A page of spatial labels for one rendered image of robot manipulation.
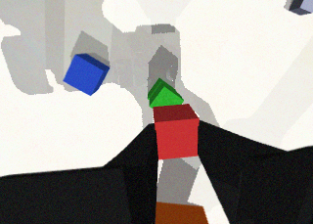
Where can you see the green block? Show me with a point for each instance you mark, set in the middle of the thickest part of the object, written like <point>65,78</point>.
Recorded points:
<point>154,88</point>
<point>165,96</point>

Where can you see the blue cube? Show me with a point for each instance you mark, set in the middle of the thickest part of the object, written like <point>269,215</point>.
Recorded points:
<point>86,73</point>

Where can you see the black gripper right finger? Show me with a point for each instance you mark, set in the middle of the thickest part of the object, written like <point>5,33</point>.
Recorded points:
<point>257,183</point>

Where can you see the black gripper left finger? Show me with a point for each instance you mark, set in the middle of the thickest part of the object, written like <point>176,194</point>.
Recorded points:
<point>123,191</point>

